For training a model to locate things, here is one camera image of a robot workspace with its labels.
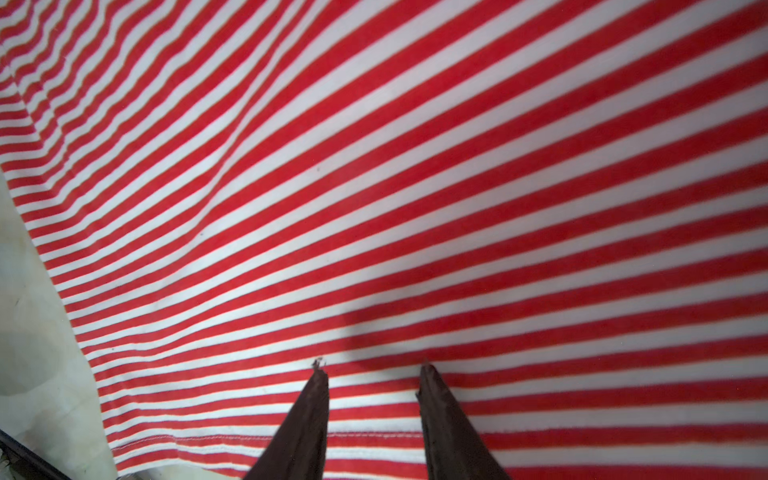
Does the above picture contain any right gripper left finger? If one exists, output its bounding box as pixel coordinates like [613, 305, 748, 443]
[245, 360, 330, 480]

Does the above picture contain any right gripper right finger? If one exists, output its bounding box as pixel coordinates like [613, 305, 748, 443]
[416, 363, 509, 480]

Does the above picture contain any red white striped tank top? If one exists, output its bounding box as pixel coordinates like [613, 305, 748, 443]
[1, 1, 767, 479]

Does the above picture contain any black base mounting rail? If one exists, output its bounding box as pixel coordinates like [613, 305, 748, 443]
[1, 431, 70, 480]

